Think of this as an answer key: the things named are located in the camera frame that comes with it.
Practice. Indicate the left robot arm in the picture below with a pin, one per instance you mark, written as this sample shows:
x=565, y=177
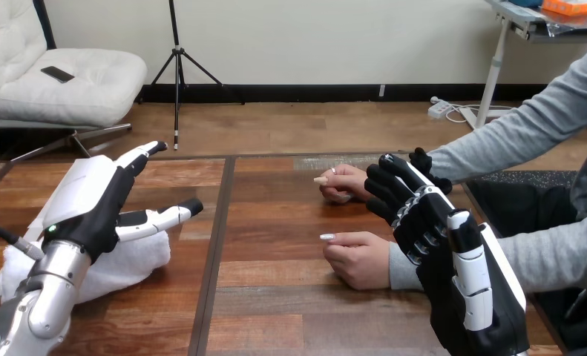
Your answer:
x=52, y=295

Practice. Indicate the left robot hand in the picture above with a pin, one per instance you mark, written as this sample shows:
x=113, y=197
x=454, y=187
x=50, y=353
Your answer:
x=89, y=196

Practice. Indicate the person's forearm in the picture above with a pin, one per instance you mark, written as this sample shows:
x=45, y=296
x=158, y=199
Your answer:
x=529, y=123
x=553, y=255

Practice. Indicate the white power strip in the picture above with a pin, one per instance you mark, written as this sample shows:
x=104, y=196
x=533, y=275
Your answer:
x=439, y=108

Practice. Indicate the person's hand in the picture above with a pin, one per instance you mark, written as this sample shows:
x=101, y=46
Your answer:
x=345, y=183
x=359, y=260

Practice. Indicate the white cushioned chair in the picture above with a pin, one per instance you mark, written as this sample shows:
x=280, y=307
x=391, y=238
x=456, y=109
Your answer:
x=86, y=83

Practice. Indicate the black phone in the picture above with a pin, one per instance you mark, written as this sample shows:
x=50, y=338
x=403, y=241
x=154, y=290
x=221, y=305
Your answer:
x=57, y=74

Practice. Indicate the black tripod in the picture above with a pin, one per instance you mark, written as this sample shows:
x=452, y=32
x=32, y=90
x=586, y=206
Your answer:
x=177, y=73

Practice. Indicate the rolled white towel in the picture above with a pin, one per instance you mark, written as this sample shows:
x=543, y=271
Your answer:
x=126, y=265

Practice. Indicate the white desk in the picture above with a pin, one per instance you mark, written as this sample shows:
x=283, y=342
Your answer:
x=492, y=73

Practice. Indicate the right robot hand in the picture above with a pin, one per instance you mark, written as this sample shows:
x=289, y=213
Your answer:
x=440, y=255

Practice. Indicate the orange thing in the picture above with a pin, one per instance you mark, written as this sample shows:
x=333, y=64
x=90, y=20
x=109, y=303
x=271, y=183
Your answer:
x=568, y=6

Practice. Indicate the person's body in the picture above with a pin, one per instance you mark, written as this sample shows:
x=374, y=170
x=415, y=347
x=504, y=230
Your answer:
x=519, y=206

